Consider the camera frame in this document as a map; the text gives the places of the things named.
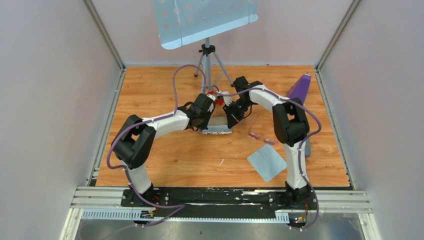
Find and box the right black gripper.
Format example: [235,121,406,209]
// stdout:
[223,98,254,129]

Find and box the striped printed glasses pouch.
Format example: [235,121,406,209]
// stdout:
[200,125,233,135]

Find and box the blue cleaning cloth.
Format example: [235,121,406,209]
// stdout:
[207,116,229,132]
[247,144,287,183]

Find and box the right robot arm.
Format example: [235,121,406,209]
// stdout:
[222,76,312,209]

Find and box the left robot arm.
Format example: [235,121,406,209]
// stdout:
[107,93,217,207]

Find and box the red curved plastic piece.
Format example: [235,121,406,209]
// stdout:
[207,91,225,106]

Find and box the grey tripod stand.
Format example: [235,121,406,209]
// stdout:
[194,37,234,93]

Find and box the grey glasses case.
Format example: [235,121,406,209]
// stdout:
[304,139,312,158]

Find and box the light blue perforated board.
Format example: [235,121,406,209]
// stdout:
[153,0,258,50]

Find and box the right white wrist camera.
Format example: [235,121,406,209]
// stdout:
[220,91,233,107]

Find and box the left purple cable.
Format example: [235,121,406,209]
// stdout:
[105,64,208,213]

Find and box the white slotted cable duct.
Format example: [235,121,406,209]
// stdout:
[81,208,290,224]

